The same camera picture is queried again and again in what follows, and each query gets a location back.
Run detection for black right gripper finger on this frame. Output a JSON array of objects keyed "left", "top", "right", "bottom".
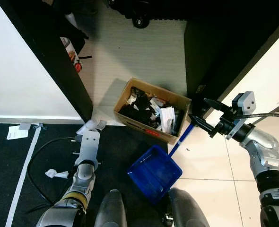
[
  {"left": 203, "top": 97, "right": 235, "bottom": 117},
  {"left": 189, "top": 114, "right": 221, "bottom": 139}
]

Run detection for blue long-handled dustpan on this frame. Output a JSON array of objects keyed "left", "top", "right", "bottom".
[{"left": 128, "top": 123, "right": 195, "bottom": 205}]

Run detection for white floor tape strip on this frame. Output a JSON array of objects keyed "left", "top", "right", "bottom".
[{"left": 5, "top": 125, "right": 42, "bottom": 227}]

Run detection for black floor mat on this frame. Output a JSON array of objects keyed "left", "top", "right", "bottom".
[{"left": 0, "top": 123, "right": 178, "bottom": 227}]

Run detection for white paper packet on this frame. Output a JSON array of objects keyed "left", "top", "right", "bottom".
[{"left": 159, "top": 107, "right": 176, "bottom": 133}]

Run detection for black desk panel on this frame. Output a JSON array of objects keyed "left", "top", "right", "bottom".
[
  {"left": 184, "top": 0, "right": 279, "bottom": 114},
  {"left": 0, "top": 0, "right": 94, "bottom": 122}
]

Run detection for white black printed scrap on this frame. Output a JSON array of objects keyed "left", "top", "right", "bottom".
[{"left": 150, "top": 98, "right": 165, "bottom": 111}]

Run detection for brown cardboard box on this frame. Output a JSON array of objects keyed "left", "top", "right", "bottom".
[{"left": 113, "top": 78, "right": 192, "bottom": 145}]

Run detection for grey right robot leg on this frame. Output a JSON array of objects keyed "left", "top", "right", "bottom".
[{"left": 168, "top": 188, "right": 210, "bottom": 227}]

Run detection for grey robot leg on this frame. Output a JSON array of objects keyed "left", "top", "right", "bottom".
[
  {"left": 95, "top": 189, "right": 128, "bottom": 227},
  {"left": 168, "top": 188, "right": 210, "bottom": 227}
]

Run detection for black office chair base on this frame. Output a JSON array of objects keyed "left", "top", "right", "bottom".
[{"left": 109, "top": 0, "right": 187, "bottom": 29}]

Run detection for grey left robot leg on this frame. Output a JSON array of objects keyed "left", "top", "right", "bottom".
[{"left": 95, "top": 189, "right": 128, "bottom": 227}]

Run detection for white red printed packet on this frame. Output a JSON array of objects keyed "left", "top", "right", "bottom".
[{"left": 61, "top": 37, "right": 83, "bottom": 73}]

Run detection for crumpled white tissue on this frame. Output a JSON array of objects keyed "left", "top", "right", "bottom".
[{"left": 45, "top": 169, "right": 69, "bottom": 180}]

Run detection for white paper note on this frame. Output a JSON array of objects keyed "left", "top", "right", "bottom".
[{"left": 7, "top": 125, "right": 30, "bottom": 140}]

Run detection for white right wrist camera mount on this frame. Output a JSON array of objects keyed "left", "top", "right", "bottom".
[{"left": 223, "top": 91, "right": 256, "bottom": 140}]

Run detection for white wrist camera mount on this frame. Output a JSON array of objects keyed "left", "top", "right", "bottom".
[
  {"left": 73, "top": 130, "right": 101, "bottom": 166},
  {"left": 223, "top": 91, "right": 256, "bottom": 140}
]

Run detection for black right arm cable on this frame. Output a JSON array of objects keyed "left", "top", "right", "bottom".
[{"left": 236, "top": 112, "right": 279, "bottom": 173}]

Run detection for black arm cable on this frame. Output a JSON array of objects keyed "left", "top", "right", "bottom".
[
  {"left": 236, "top": 112, "right": 279, "bottom": 173},
  {"left": 26, "top": 136, "right": 83, "bottom": 213}
]

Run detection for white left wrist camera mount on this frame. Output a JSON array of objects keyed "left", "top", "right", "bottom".
[{"left": 73, "top": 130, "right": 101, "bottom": 166}]

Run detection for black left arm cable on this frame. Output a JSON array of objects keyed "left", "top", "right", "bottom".
[{"left": 26, "top": 136, "right": 83, "bottom": 213}]

